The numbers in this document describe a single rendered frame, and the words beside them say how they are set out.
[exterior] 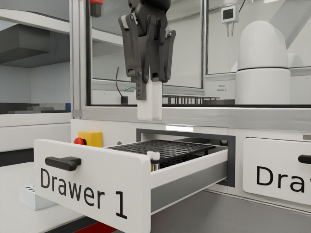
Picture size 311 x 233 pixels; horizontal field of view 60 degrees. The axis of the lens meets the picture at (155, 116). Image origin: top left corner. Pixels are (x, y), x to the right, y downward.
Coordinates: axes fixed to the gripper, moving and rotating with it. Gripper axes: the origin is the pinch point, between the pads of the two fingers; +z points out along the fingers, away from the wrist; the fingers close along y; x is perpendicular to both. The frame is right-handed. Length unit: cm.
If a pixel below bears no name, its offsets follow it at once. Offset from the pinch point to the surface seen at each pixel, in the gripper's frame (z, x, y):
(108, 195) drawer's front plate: 13.9, 1.3, 10.8
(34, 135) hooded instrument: 14, -86, -22
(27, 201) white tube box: 23.0, -30.6, 7.7
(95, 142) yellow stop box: 12.2, -35.9, -16.2
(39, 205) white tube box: 23.3, -26.7, 6.9
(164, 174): 11.4, 6.1, 3.6
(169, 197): 15.2, 6.3, 2.6
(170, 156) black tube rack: 10.4, 1.7, -4.1
